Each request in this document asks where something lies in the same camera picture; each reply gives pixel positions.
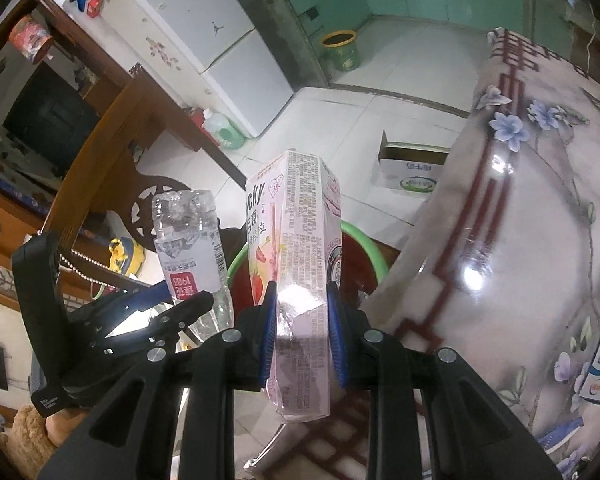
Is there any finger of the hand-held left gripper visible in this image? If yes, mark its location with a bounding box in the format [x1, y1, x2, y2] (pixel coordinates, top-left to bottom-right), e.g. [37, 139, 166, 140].
[87, 290, 216, 362]
[67, 281, 173, 333]

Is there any green bucket with yellow rim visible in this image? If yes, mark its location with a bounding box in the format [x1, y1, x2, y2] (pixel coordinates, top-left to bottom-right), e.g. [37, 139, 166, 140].
[321, 30, 361, 73]

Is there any brown wooden cabinet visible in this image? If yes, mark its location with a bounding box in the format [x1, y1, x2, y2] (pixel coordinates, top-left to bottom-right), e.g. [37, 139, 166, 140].
[0, 0, 203, 311]

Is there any pink snack box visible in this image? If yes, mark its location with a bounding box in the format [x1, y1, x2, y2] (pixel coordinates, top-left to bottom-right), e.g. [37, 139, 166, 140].
[244, 150, 343, 421]

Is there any black television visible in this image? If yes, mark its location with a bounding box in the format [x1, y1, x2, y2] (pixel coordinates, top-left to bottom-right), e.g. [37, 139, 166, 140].
[2, 62, 101, 178]

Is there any green rimmed red basin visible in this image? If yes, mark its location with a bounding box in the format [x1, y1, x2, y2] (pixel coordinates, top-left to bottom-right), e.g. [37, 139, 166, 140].
[226, 220, 390, 311]

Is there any person's left forearm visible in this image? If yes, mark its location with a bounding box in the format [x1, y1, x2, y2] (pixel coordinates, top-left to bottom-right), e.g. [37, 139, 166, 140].
[0, 404, 61, 480]

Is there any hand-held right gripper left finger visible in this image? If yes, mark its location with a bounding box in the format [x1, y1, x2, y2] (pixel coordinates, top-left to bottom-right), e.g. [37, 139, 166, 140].
[37, 290, 281, 480]

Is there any person's left hand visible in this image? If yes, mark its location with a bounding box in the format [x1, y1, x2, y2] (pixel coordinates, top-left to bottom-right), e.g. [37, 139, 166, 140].
[45, 402, 90, 448]

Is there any floral tablecloth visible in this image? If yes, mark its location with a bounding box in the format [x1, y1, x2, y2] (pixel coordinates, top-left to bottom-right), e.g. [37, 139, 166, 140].
[260, 27, 600, 480]

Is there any carved wooden chair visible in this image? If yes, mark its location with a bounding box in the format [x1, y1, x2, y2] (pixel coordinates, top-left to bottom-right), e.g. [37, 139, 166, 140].
[42, 72, 403, 291]

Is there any open cardboard box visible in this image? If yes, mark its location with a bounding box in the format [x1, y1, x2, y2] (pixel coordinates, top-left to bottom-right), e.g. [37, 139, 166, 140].
[375, 130, 451, 197]

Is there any red round tin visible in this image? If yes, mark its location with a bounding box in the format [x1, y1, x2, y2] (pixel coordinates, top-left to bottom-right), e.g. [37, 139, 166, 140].
[7, 14, 55, 65]

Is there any clear plastic bottle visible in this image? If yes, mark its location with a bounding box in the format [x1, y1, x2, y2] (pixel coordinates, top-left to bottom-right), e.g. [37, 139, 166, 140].
[151, 189, 236, 343]

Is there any yellow toy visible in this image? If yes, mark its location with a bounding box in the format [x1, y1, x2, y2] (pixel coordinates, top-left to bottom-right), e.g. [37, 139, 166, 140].
[109, 237, 147, 279]

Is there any green detergent bottle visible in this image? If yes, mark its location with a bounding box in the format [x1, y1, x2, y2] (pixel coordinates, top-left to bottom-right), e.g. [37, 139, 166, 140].
[202, 109, 246, 151]

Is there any white refrigerator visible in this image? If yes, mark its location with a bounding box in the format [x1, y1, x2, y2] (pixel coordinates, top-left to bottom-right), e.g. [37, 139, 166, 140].
[62, 0, 296, 138]

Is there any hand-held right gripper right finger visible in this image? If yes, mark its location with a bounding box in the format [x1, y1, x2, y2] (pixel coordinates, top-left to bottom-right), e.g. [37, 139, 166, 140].
[324, 282, 563, 480]

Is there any white bead string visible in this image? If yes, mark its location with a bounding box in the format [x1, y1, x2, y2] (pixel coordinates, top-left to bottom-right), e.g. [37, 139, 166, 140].
[59, 251, 117, 292]

